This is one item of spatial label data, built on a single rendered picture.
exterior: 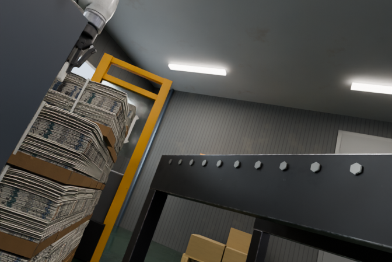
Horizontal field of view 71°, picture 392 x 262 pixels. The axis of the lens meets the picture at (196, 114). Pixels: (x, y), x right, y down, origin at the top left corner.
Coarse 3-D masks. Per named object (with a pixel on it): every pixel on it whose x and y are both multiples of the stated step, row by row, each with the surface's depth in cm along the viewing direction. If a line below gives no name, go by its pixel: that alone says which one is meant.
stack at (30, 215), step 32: (32, 128) 92; (64, 128) 94; (96, 128) 100; (64, 160) 92; (96, 160) 135; (0, 192) 86; (32, 192) 87; (64, 192) 90; (96, 192) 186; (0, 224) 83; (32, 224) 85; (64, 224) 117; (0, 256) 81; (64, 256) 160
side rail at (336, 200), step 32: (160, 160) 96; (192, 160) 77; (224, 160) 66; (256, 160) 57; (288, 160) 50; (320, 160) 45; (352, 160) 41; (384, 160) 37; (192, 192) 71; (224, 192) 61; (256, 192) 53; (288, 192) 47; (320, 192) 43; (352, 192) 39; (384, 192) 35; (288, 224) 46; (320, 224) 40; (352, 224) 37; (384, 224) 34
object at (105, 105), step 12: (96, 84) 130; (96, 96) 128; (108, 96) 130; (120, 96) 131; (84, 108) 125; (96, 108) 126; (108, 108) 127; (120, 108) 131; (96, 120) 125; (108, 120) 126; (120, 120) 145; (108, 144) 142
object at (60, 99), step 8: (72, 72) 129; (56, 80) 127; (64, 80) 128; (72, 80) 128; (80, 80) 129; (56, 88) 126; (64, 88) 126; (72, 88) 127; (48, 96) 123; (56, 96) 124; (64, 96) 125; (56, 104) 123; (64, 104) 124
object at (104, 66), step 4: (104, 56) 282; (108, 56) 283; (112, 56) 284; (104, 60) 281; (108, 60) 282; (100, 64) 279; (104, 64) 280; (108, 64) 281; (96, 68) 277; (100, 68) 278; (104, 68) 279; (108, 68) 288; (96, 72) 275; (100, 72) 276; (104, 72) 278; (92, 76) 273; (96, 76) 274; (100, 76) 275; (92, 80) 272; (96, 80) 273; (100, 80) 274
